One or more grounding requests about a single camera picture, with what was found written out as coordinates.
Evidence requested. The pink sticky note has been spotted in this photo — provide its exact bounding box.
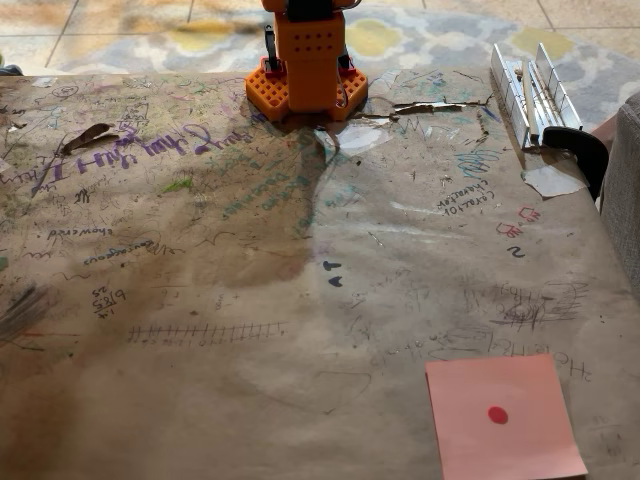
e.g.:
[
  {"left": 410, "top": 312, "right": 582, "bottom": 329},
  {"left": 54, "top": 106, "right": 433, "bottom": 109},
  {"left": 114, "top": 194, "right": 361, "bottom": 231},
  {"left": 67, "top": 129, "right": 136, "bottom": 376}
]
[{"left": 424, "top": 352, "right": 589, "bottom": 480}]

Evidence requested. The brown scribbled paper table cover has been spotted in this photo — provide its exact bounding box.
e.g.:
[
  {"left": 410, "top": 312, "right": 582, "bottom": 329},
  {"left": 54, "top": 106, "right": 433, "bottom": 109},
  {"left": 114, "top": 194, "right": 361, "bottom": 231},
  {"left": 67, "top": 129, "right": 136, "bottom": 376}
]
[{"left": 0, "top": 67, "right": 640, "bottom": 480}]

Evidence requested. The clear tape patch near base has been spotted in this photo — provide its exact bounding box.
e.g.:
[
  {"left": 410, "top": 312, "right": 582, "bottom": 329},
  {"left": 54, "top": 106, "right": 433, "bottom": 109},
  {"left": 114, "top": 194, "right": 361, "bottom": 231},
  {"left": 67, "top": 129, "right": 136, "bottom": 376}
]
[{"left": 319, "top": 122, "right": 396, "bottom": 156}]

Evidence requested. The grey yellow patterned rug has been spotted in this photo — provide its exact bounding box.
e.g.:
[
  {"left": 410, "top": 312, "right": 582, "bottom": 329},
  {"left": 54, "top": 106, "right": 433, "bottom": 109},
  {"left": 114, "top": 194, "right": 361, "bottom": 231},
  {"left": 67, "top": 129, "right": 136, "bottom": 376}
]
[{"left": 49, "top": 4, "right": 640, "bottom": 131}]

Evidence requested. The aluminium miter box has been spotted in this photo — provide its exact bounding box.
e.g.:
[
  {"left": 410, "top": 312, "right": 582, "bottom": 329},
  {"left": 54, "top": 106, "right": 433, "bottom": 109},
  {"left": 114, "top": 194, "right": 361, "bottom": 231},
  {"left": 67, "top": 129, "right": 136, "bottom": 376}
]
[{"left": 489, "top": 41, "right": 585, "bottom": 151}]

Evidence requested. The clear tape scrap near clamp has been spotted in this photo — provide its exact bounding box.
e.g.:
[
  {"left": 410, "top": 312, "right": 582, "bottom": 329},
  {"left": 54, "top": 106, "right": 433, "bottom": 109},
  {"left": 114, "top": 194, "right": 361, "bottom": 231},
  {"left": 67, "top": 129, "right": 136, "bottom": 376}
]
[{"left": 520, "top": 162, "right": 591, "bottom": 198}]

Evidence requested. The thin wooden dowel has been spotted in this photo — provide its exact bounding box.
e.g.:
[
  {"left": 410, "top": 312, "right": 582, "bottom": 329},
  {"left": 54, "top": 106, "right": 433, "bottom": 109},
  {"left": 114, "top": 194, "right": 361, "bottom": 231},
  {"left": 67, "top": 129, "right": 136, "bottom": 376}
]
[{"left": 521, "top": 59, "right": 541, "bottom": 142}]

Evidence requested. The black clamp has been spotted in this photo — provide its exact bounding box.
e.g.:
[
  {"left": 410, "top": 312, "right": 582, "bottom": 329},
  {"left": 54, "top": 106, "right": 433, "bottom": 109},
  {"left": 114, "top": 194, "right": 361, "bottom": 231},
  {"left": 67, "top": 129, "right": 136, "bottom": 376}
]
[{"left": 542, "top": 125, "right": 610, "bottom": 201}]

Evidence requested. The grey fabric sofa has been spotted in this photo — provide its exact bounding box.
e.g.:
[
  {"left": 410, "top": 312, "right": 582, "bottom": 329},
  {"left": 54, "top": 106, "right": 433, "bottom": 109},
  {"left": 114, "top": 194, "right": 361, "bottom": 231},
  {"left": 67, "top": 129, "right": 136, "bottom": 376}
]
[{"left": 599, "top": 92, "right": 640, "bottom": 296}]

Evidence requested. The orange waffle grid base plate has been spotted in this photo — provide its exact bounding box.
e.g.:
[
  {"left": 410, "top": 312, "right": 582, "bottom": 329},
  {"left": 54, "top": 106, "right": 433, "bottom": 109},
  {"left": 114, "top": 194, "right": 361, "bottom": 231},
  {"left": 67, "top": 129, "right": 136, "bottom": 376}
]
[{"left": 244, "top": 57, "right": 370, "bottom": 123}]

